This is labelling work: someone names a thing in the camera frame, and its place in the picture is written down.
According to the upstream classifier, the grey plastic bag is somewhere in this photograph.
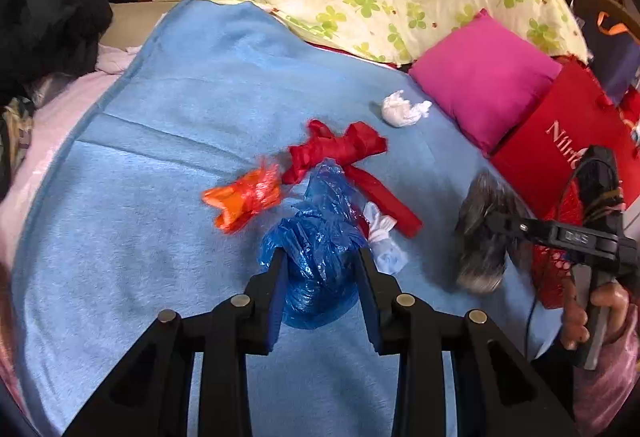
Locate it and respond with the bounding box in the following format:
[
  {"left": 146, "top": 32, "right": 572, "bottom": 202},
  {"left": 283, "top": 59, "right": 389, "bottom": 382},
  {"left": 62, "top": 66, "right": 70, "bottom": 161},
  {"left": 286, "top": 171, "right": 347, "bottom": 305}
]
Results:
[{"left": 454, "top": 170, "right": 532, "bottom": 296}]

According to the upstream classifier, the orange plastic bag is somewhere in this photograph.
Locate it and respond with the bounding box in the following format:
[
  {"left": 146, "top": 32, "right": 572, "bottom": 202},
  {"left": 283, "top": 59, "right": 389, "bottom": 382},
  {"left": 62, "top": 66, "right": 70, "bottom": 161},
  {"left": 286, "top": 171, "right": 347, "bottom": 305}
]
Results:
[{"left": 202, "top": 157, "right": 284, "bottom": 234}]

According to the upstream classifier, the red ribbon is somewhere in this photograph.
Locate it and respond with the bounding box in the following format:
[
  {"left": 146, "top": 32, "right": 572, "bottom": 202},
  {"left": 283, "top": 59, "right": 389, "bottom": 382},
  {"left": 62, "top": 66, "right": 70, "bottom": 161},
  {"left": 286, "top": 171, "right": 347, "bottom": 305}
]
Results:
[{"left": 281, "top": 119, "right": 424, "bottom": 239}]

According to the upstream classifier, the black cloth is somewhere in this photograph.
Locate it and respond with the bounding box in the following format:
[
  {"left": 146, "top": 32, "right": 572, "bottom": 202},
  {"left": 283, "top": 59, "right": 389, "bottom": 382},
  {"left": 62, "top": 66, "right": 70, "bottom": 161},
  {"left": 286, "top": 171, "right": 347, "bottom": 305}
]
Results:
[{"left": 0, "top": 0, "right": 114, "bottom": 104}]

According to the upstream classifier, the magenta pillow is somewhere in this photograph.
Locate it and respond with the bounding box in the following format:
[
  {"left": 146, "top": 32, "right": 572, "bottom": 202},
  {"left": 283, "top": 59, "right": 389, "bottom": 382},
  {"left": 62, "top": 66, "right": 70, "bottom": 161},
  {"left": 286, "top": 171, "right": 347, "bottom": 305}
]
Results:
[{"left": 408, "top": 8, "right": 564, "bottom": 156}]

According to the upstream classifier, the small white plastic wrapper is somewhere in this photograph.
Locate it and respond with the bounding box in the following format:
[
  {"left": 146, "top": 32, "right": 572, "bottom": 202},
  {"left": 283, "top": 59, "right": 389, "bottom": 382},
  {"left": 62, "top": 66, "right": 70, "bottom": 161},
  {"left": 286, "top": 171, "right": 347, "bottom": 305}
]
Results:
[{"left": 362, "top": 202, "right": 409, "bottom": 276}]

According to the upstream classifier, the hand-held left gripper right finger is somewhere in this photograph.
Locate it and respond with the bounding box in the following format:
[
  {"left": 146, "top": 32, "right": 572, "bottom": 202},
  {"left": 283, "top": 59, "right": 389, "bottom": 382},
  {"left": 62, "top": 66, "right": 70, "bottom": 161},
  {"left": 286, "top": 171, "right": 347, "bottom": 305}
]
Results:
[{"left": 352, "top": 247, "right": 581, "bottom": 437}]

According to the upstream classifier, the person's right hand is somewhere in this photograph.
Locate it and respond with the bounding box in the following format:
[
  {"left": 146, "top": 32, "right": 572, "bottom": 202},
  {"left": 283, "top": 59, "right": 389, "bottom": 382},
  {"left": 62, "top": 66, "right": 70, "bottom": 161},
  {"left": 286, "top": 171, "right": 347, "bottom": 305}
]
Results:
[{"left": 559, "top": 282, "right": 632, "bottom": 351}]

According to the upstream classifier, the navy gift bag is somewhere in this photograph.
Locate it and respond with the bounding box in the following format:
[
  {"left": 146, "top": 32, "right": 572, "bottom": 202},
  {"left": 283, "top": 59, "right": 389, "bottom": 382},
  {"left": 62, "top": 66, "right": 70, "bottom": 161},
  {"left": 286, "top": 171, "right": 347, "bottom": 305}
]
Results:
[{"left": 574, "top": 0, "right": 640, "bottom": 104}]

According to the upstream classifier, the white plastic bag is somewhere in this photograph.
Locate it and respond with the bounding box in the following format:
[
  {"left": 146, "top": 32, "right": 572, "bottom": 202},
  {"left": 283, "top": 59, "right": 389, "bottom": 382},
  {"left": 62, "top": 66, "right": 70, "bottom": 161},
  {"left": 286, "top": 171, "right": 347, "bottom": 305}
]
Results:
[{"left": 382, "top": 90, "right": 434, "bottom": 128}]

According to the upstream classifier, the red paper bag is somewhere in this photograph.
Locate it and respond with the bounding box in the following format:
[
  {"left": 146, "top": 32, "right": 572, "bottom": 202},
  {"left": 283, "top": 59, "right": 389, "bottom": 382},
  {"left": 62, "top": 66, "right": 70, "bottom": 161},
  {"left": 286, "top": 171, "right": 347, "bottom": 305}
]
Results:
[{"left": 490, "top": 61, "right": 640, "bottom": 219}]

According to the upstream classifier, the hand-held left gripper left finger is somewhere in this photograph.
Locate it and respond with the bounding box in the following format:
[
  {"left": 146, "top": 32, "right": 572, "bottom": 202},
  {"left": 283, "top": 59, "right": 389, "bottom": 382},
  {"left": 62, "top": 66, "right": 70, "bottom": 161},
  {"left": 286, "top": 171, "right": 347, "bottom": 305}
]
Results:
[{"left": 62, "top": 248, "right": 291, "bottom": 437}]

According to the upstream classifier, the red bedsheet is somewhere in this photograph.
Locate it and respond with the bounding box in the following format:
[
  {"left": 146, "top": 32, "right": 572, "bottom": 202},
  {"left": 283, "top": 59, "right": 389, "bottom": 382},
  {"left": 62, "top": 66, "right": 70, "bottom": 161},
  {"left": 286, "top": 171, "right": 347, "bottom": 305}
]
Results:
[{"left": 309, "top": 41, "right": 402, "bottom": 70}]

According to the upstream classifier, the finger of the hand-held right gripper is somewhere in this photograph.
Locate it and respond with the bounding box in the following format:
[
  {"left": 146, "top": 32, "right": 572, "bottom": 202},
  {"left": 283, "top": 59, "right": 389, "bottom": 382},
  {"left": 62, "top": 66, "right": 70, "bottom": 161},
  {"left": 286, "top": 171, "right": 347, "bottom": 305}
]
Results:
[{"left": 482, "top": 211, "right": 609, "bottom": 254}]

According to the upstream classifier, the beige cushion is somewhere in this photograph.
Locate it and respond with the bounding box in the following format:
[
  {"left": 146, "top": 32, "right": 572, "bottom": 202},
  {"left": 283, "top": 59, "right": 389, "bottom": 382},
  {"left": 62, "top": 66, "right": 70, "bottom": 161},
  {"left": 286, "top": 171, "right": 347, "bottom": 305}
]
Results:
[{"left": 97, "top": 1, "right": 174, "bottom": 50}]

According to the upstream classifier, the blue plastic bag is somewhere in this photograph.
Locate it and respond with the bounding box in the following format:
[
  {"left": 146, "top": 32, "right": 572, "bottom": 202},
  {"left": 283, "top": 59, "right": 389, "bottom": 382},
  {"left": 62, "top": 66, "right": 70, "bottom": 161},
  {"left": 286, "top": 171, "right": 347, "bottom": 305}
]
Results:
[{"left": 257, "top": 159, "right": 371, "bottom": 331}]

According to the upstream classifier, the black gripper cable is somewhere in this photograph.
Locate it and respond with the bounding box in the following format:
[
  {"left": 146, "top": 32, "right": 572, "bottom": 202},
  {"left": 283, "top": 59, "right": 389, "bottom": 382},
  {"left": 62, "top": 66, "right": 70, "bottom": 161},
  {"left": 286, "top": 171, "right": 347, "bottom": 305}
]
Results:
[{"left": 524, "top": 159, "right": 607, "bottom": 361}]

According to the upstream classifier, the pink bedsheet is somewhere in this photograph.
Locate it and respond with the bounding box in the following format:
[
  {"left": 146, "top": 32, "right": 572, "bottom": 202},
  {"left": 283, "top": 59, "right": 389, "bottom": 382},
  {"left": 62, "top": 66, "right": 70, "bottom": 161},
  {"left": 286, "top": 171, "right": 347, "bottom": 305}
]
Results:
[{"left": 0, "top": 44, "right": 147, "bottom": 424}]

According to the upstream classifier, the person's right forearm pink sleeve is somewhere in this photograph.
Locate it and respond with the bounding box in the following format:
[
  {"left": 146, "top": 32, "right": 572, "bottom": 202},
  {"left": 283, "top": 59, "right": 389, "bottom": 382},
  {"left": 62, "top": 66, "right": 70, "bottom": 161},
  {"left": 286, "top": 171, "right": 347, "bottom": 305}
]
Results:
[{"left": 570, "top": 324, "right": 640, "bottom": 434}]

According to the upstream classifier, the light blue blanket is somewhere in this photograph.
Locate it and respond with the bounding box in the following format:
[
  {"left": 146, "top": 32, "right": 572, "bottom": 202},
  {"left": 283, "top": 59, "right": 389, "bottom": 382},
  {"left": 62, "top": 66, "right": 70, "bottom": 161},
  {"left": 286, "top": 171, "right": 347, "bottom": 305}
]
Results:
[{"left": 10, "top": 0, "right": 557, "bottom": 437}]

